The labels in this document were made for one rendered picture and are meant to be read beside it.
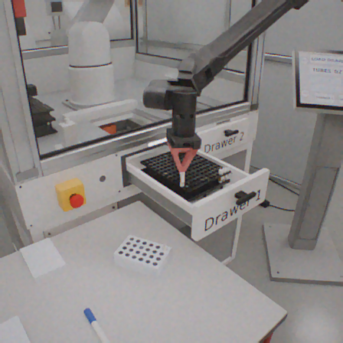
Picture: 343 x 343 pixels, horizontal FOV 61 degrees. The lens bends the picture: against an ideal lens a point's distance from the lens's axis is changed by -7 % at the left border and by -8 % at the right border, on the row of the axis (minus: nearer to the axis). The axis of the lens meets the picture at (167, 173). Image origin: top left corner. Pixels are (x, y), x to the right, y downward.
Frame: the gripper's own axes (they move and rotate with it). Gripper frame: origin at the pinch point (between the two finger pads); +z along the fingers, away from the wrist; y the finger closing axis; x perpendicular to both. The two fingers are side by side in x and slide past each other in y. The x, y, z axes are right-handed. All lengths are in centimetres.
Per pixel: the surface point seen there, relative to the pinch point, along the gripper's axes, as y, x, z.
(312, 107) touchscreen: -45, 72, -5
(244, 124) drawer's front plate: -44, 38, 2
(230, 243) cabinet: -54, 44, 72
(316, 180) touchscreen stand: -53, 91, 37
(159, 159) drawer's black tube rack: -20.2, -1.8, 5.9
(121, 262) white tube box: 9.4, -17.0, 20.4
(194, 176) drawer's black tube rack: -7.7, 6.1, 6.4
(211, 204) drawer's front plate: 8.9, 5.4, 5.8
